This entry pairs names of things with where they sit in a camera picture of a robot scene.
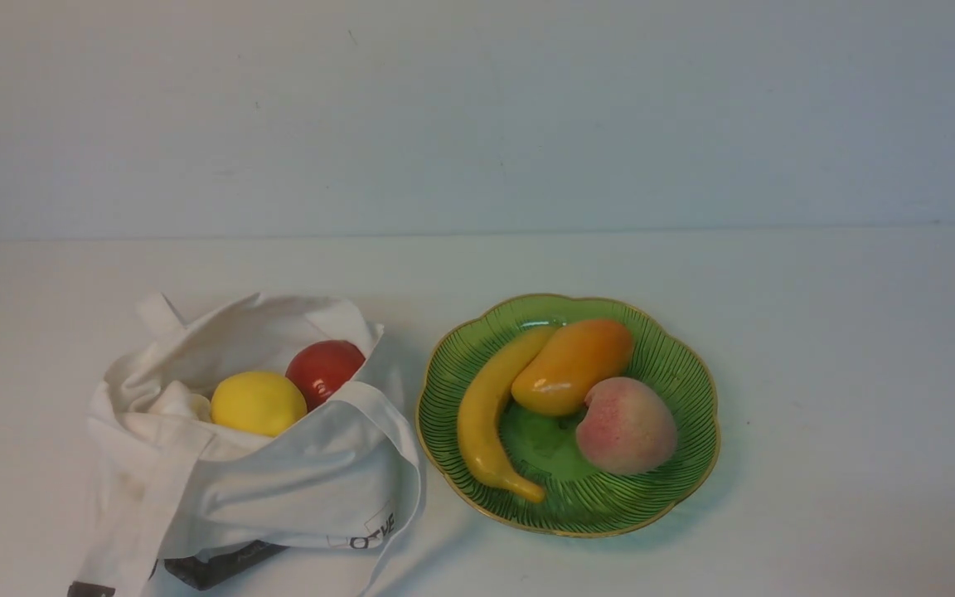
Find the yellow banana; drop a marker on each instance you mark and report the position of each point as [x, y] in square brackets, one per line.
[480, 411]

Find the green glass scalloped plate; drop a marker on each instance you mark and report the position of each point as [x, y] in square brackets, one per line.
[580, 501]

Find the pink peach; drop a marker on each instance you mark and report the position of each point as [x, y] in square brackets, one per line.
[627, 428]

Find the red apple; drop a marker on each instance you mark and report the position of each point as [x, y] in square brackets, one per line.
[320, 369]

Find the orange mango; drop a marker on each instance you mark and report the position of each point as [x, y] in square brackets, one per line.
[576, 357]

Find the yellow lemon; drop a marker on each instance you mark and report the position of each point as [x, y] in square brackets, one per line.
[260, 402]

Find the white canvas tote bag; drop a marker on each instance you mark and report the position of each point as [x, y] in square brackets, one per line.
[171, 485]

